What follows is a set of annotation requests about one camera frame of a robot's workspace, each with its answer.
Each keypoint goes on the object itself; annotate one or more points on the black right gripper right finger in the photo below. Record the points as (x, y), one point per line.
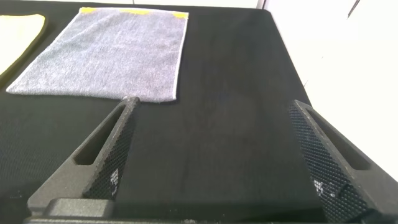
(323, 161)

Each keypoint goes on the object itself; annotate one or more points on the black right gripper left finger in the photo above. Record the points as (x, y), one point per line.
(109, 174)

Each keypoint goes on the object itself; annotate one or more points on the grey towel with orange stripes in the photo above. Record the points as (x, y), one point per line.
(109, 56)

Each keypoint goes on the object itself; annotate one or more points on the yellow microfibre towel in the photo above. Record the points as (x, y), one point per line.
(15, 37)

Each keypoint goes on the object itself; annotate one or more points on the black fabric table cover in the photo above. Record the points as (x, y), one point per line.
(217, 93)

